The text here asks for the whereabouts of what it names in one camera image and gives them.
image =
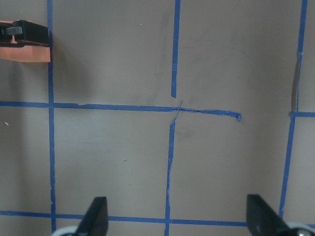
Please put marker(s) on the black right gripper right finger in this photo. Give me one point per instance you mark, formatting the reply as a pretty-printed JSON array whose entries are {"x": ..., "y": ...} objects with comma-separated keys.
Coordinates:
[{"x": 261, "y": 219}]

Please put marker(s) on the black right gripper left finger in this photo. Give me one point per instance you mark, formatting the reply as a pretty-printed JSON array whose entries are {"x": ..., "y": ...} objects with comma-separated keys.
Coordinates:
[{"x": 95, "y": 221}]

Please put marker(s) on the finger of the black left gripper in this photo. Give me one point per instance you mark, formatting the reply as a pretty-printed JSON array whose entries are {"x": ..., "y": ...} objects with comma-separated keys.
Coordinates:
[{"x": 23, "y": 33}]

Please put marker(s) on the orange foam cube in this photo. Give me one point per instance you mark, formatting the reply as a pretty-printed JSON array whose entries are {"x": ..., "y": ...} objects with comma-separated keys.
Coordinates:
[{"x": 26, "y": 54}]

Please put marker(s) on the brown grid mat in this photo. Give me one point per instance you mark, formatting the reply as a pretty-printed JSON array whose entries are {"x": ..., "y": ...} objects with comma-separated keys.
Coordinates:
[{"x": 175, "y": 110}]

